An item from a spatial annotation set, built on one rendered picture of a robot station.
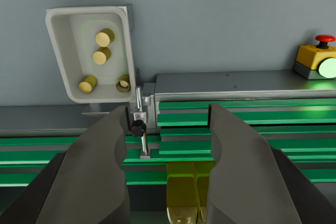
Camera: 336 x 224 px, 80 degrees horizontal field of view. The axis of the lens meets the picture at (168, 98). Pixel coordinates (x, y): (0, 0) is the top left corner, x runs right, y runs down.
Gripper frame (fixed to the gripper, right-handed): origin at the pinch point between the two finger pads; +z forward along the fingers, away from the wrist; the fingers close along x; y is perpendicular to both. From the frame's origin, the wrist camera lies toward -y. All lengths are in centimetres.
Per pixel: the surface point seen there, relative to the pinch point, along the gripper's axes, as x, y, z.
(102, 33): -15.3, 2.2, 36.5
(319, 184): 42, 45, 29
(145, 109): -4.9, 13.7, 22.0
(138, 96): -6.0, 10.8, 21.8
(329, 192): 43, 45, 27
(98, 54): -17.3, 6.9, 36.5
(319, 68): 35, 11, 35
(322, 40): 36, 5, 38
